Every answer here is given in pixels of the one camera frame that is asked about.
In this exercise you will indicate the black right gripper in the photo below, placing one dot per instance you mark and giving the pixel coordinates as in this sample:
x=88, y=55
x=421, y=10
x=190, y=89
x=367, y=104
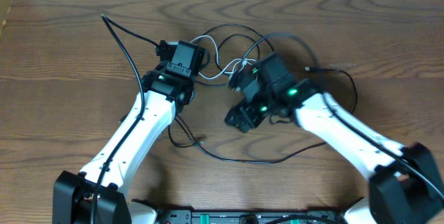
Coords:
x=241, y=114

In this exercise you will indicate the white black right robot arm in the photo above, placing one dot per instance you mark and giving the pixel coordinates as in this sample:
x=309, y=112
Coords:
x=404, y=184

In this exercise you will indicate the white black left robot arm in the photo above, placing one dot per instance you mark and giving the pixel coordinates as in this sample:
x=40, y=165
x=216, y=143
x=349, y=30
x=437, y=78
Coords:
x=97, y=194

